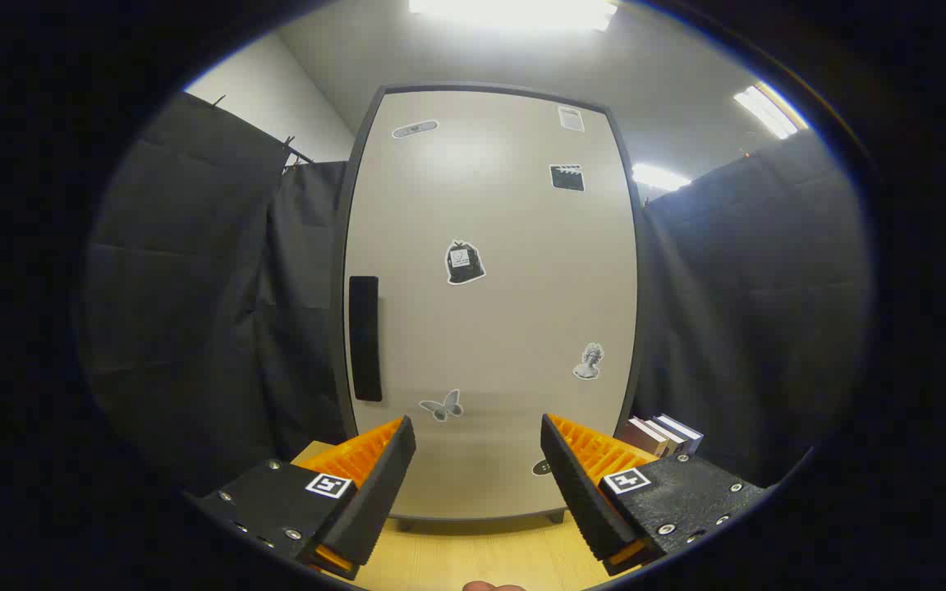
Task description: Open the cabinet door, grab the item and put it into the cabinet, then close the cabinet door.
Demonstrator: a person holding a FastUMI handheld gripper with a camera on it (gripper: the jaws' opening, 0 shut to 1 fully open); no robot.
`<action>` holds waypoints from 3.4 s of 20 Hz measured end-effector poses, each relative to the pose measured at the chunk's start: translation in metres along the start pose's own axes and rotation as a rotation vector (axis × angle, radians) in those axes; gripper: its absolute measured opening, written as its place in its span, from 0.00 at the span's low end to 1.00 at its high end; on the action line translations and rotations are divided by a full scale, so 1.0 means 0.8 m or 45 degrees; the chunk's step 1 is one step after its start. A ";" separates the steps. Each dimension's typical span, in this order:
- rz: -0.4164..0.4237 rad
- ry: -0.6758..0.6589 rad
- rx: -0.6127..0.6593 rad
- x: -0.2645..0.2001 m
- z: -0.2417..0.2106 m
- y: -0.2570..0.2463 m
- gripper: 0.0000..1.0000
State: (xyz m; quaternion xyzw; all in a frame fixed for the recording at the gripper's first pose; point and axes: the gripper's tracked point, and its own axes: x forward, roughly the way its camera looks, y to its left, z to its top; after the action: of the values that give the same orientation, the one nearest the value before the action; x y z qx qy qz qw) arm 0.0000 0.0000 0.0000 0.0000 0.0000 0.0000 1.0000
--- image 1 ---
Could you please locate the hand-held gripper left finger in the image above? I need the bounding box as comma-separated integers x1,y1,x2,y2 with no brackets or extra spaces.
191,415,417,581

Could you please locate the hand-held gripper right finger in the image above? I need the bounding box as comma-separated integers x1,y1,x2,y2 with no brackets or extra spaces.
540,413,771,577

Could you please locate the black door handle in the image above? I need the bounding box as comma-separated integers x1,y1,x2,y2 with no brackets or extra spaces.
348,276,382,403

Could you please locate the white book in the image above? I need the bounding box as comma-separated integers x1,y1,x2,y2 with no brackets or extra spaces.
641,415,687,454

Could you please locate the ceiling light panel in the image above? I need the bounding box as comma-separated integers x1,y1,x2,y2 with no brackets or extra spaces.
633,163,691,192
407,0,618,32
733,82,809,140

